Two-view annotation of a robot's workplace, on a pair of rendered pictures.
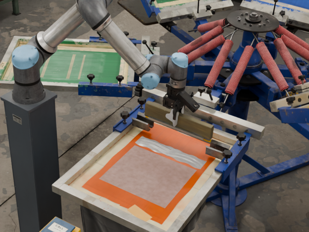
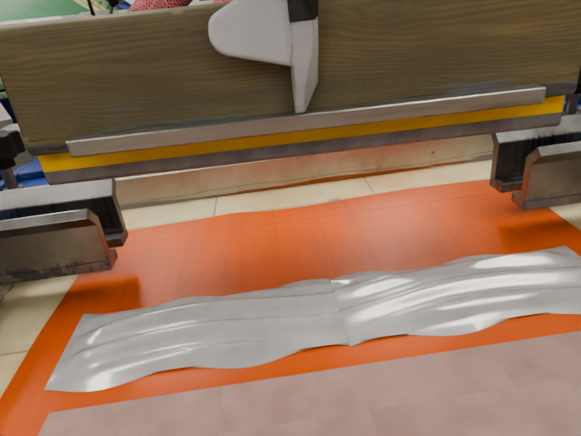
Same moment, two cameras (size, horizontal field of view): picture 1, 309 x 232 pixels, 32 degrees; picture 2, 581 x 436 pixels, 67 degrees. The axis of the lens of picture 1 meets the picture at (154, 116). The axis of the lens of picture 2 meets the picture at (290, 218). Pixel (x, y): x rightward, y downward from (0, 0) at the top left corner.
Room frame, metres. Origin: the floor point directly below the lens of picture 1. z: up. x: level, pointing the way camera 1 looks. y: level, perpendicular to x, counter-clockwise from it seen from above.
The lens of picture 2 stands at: (1.89, 0.05, 1.14)
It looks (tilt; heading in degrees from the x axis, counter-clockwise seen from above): 26 degrees down; 329
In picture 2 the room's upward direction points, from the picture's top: 7 degrees counter-clockwise
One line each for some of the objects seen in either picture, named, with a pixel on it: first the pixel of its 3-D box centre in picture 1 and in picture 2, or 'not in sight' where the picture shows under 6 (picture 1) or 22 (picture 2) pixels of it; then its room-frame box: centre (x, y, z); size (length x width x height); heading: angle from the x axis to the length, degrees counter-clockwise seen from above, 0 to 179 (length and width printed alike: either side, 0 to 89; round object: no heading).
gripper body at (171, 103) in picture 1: (174, 95); not in sight; (2.15, -0.09, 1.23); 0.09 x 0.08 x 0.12; 61
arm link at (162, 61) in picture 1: (156, 65); not in sight; (2.14, 0.01, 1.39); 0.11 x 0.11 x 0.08; 80
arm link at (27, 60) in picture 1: (26, 63); not in sight; (2.13, 0.59, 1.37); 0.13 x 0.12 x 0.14; 170
